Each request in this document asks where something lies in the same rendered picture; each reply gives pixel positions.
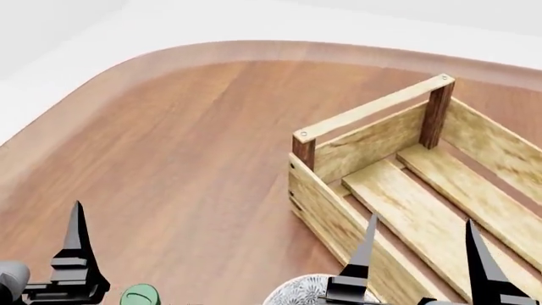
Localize light wooden slatted crate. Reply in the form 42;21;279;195
288;73;542;305

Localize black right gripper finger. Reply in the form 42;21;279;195
465;219;535;305
324;213;380;300

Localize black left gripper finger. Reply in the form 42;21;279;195
49;199;112;286

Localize white grey patterned bowl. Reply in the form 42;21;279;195
262;273;383;305

